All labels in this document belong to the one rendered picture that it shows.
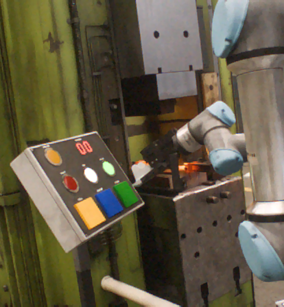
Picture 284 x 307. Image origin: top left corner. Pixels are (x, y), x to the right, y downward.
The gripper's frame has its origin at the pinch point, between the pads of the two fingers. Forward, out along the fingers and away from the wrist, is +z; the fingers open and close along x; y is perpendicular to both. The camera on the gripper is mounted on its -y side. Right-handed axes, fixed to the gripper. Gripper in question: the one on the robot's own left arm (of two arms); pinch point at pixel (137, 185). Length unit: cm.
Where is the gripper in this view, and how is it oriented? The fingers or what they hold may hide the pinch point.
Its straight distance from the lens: 134.2
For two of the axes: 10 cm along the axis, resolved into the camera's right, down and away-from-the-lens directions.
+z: -7.1, 5.4, 4.6
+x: -4.4, 1.8, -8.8
